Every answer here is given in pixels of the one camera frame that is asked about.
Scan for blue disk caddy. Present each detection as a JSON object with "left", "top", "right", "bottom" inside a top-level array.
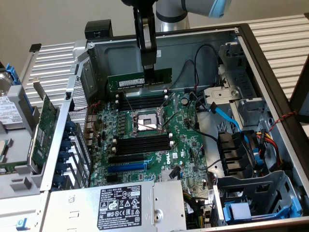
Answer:
[{"left": 223, "top": 198, "right": 301, "bottom": 223}]

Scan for green Dell motherboard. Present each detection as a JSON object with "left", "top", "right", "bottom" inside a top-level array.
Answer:
[{"left": 88, "top": 89, "right": 214, "bottom": 194}]

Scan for silver chipset heatsink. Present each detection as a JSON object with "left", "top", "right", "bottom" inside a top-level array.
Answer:
[{"left": 160, "top": 169, "right": 181, "bottom": 181}]

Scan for blue SATA wire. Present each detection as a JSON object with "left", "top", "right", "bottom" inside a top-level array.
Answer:
[{"left": 211, "top": 102, "right": 250, "bottom": 143}]

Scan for black box with port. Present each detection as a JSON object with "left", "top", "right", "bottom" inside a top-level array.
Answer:
[{"left": 84, "top": 20, "right": 113, "bottom": 41}]

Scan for silver power supply with label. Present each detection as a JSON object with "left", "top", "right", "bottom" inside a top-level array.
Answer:
[{"left": 41, "top": 180, "right": 188, "bottom": 232}]

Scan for blue disk bracket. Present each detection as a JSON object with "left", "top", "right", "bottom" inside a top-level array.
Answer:
[{"left": 5, "top": 63, "right": 33, "bottom": 114}]

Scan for long black expansion slot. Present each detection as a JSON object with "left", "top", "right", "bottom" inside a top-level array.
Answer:
[{"left": 108, "top": 154, "right": 145, "bottom": 164}]

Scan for thin metal locking lever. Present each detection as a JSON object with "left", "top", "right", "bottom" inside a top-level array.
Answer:
[
  {"left": 122, "top": 91, "right": 135, "bottom": 114},
  {"left": 162, "top": 111, "right": 181, "bottom": 128}
]

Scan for grey parts rack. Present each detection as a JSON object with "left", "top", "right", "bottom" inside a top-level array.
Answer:
[{"left": 0, "top": 61, "right": 61, "bottom": 201}]

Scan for thin red wire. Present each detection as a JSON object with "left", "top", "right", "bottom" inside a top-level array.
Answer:
[{"left": 71, "top": 101, "right": 101, "bottom": 114}]

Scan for CPU socket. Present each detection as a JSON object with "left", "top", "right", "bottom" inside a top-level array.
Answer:
[{"left": 129, "top": 107, "right": 168, "bottom": 136}]

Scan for silver metal panel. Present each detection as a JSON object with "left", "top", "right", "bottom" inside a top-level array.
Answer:
[{"left": 0, "top": 193, "right": 49, "bottom": 232}]

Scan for silver hard disk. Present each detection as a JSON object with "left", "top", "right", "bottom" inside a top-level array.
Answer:
[{"left": 0, "top": 72, "right": 24, "bottom": 129}]

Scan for black case fan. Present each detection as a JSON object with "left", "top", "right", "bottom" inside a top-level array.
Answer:
[{"left": 217, "top": 130, "right": 258, "bottom": 178}]

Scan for grey metal disk bay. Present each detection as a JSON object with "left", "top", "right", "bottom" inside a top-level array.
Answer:
[{"left": 216, "top": 170, "right": 304, "bottom": 224}]

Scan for open PC case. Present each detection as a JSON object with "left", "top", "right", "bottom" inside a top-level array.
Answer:
[{"left": 40, "top": 23, "right": 309, "bottom": 232}]

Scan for blue expansion slot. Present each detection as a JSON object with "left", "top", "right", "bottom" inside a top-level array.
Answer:
[{"left": 107, "top": 162, "right": 147, "bottom": 173}]

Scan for blue release button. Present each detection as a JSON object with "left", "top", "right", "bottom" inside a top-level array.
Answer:
[{"left": 16, "top": 217, "right": 28, "bottom": 230}]

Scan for CPU chip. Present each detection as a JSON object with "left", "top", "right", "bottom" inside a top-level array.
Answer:
[{"left": 0, "top": 139, "right": 10, "bottom": 163}]

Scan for green graphics card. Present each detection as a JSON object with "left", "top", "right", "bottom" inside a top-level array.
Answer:
[{"left": 28, "top": 76, "right": 60, "bottom": 174}]

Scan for red black twisted wire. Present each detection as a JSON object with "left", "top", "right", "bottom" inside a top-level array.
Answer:
[{"left": 267, "top": 110, "right": 298, "bottom": 133}]

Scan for silver metal drive cage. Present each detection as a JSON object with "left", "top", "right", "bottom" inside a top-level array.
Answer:
[{"left": 204, "top": 42, "right": 273, "bottom": 132}]

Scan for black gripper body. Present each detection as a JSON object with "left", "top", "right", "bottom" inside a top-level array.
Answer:
[{"left": 120, "top": 0, "right": 156, "bottom": 11}]

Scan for dark brown panel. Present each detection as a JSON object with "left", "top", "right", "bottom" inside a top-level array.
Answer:
[{"left": 289, "top": 55, "right": 309, "bottom": 124}]

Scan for power supply wire bundle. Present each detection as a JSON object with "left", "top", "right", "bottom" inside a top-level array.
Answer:
[{"left": 183, "top": 190, "right": 211, "bottom": 229}]

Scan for yellow red power wires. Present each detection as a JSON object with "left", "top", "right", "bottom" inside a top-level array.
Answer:
[{"left": 255, "top": 129, "right": 283, "bottom": 167}]

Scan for green RAM stick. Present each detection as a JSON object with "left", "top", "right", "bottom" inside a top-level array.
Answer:
[
  {"left": 107, "top": 68, "right": 173, "bottom": 92},
  {"left": 0, "top": 162, "right": 29, "bottom": 174}
]

